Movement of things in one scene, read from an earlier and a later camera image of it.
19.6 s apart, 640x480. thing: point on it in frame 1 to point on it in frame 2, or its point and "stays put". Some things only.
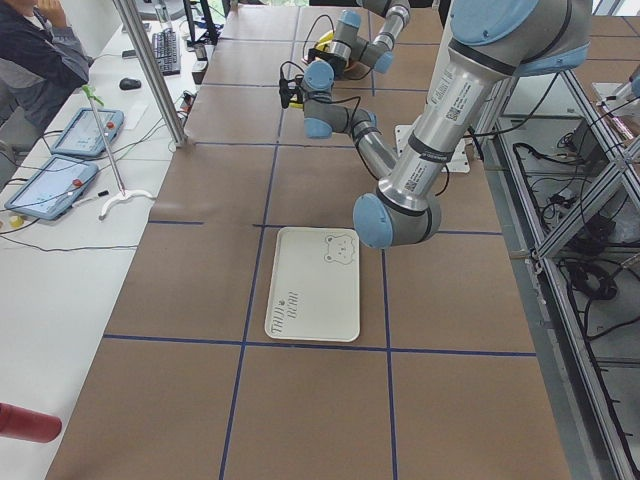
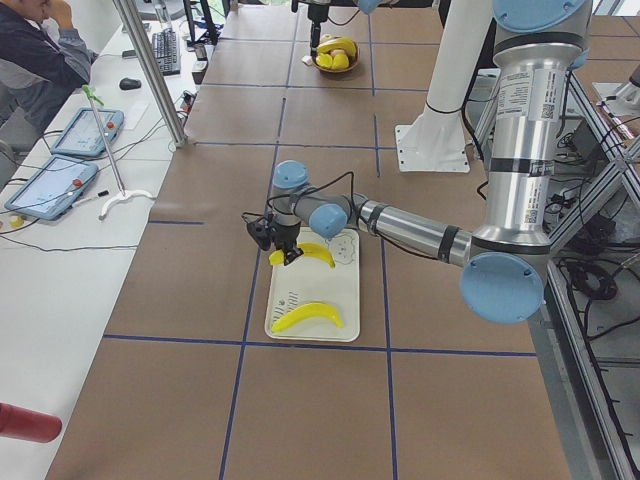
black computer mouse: (129, 84) stays put
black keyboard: (165, 45) stays put
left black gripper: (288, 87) to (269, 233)
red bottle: (23, 424) stays put
